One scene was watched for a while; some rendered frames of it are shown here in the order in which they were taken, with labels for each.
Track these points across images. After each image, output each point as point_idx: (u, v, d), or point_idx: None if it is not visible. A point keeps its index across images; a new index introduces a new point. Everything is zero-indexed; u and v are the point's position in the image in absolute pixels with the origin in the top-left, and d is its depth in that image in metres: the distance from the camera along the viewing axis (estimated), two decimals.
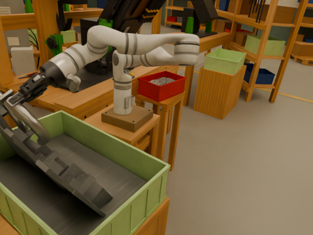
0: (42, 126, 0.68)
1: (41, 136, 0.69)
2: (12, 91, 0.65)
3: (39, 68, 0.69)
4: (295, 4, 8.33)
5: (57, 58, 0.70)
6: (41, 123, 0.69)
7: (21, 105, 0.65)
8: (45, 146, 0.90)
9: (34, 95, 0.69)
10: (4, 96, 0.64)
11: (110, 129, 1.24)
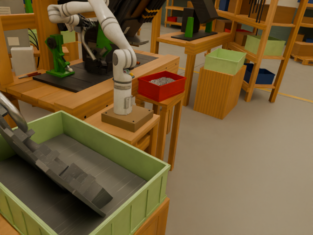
0: (81, 33, 1.78)
1: None
2: (89, 20, 1.73)
3: (80, 17, 1.63)
4: (295, 4, 8.33)
5: None
6: (82, 32, 1.77)
7: None
8: (45, 146, 0.90)
9: (84, 25, 1.71)
10: (91, 21, 1.74)
11: (110, 129, 1.24)
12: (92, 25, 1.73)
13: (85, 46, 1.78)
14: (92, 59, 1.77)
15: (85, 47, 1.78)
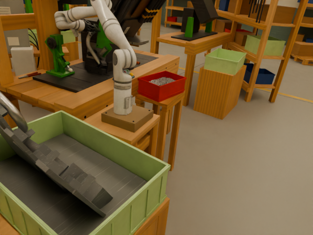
0: (86, 38, 1.83)
1: None
2: (94, 24, 1.77)
3: (86, 22, 1.68)
4: (295, 4, 8.33)
5: None
6: (87, 38, 1.82)
7: None
8: (45, 146, 0.90)
9: None
10: (96, 25, 1.79)
11: (110, 129, 1.24)
12: (98, 30, 1.78)
13: (91, 50, 1.82)
14: (98, 63, 1.81)
15: (91, 51, 1.82)
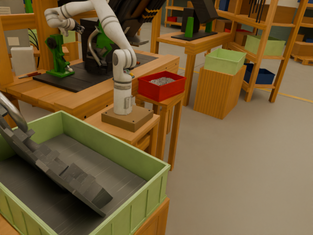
0: (87, 39, 1.82)
1: None
2: (95, 27, 1.77)
3: (75, 20, 1.60)
4: (295, 4, 8.33)
5: None
6: (88, 39, 1.81)
7: (93, 31, 1.79)
8: (45, 146, 0.90)
9: None
10: (98, 28, 1.79)
11: (110, 129, 1.24)
12: (99, 32, 1.77)
13: (92, 52, 1.82)
14: (99, 65, 1.81)
15: (92, 54, 1.82)
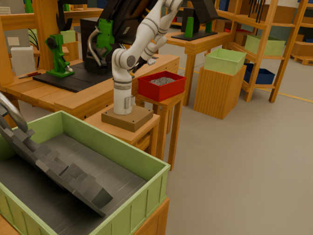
0: (87, 39, 1.82)
1: None
2: (95, 27, 1.77)
3: None
4: (295, 4, 8.33)
5: (142, 53, 1.64)
6: (88, 39, 1.81)
7: (93, 31, 1.79)
8: (45, 146, 0.90)
9: (139, 67, 1.74)
10: (98, 28, 1.79)
11: (110, 129, 1.24)
12: (99, 32, 1.77)
13: (92, 52, 1.82)
14: (99, 65, 1.81)
15: (92, 54, 1.82)
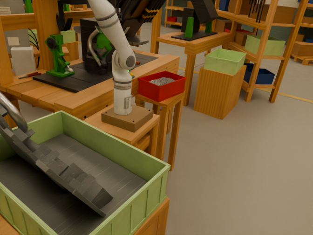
0: (87, 39, 1.82)
1: None
2: (95, 27, 1.77)
3: None
4: (295, 4, 8.33)
5: None
6: (88, 39, 1.81)
7: (93, 31, 1.79)
8: (45, 146, 0.90)
9: None
10: (98, 28, 1.79)
11: (110, 129, 1.24)
12: (99, 32, 1.77)
13: (92, 52, 1.82)
14: (99, 65, 1.81)
15: (92, 54, 1.82)
